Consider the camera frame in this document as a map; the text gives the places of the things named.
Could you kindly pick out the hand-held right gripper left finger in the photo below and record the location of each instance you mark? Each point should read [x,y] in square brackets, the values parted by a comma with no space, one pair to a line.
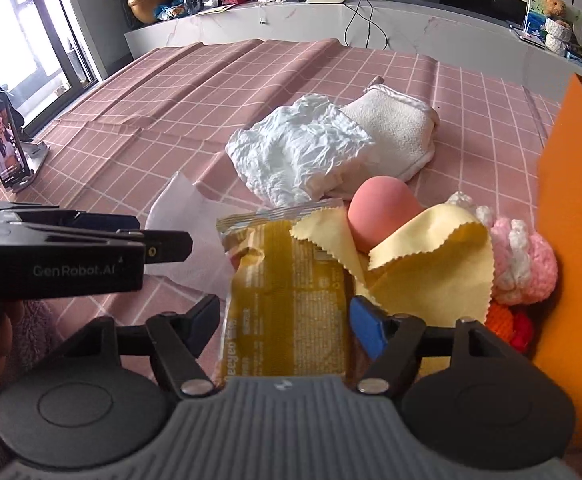
[203,317]

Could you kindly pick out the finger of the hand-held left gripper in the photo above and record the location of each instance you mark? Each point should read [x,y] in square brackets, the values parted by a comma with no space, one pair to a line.
[106,221]
[168,249]

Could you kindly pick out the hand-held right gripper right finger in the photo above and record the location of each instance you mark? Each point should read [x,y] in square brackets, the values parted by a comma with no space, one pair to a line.
[368,327]

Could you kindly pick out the yellow snack packet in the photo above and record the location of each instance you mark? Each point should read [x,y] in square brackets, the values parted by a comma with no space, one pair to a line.
[291,310]

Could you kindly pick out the yellow cleaning cloth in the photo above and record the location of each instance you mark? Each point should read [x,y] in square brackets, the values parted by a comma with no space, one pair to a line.
[431,270]

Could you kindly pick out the pink soft ball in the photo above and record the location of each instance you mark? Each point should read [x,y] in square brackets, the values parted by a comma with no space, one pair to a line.
[381,210]

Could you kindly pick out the orange crochet toy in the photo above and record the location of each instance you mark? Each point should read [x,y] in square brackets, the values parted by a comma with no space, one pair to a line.
[508,322]

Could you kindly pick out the white fluffy cloth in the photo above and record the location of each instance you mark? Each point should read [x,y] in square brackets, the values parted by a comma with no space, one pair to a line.
[296,150]

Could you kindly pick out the pink white crochet toy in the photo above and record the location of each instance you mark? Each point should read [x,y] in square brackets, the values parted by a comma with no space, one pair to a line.
[526,260]

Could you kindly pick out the white towel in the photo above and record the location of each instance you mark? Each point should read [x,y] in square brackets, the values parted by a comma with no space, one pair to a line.
[401,125]

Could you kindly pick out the orange cardboard box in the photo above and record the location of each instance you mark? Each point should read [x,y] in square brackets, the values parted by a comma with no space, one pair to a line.
[581,210]

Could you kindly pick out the purple fleece clothing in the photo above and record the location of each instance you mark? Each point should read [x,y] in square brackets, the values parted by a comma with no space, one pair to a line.
[38,325]

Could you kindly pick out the grey phone stand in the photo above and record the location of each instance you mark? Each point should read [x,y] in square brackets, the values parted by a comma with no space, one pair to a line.
[38,152]

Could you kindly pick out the pink checked tablecloth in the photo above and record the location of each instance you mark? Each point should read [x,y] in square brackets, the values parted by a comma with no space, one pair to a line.
[171,110]

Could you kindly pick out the smartphone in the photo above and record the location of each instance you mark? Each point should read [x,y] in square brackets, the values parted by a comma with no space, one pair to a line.
[3,140]

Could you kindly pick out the glass sliding door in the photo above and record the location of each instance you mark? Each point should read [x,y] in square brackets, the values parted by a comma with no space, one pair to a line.
[46,10]

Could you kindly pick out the white marble TV cabinet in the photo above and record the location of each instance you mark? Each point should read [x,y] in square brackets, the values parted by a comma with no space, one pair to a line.
[421,25]

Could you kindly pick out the blue green picture card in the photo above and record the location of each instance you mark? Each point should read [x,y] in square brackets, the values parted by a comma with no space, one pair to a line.
[536,12]

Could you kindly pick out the brown teddy bear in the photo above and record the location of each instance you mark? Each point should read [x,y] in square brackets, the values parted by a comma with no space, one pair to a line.
[555,6]

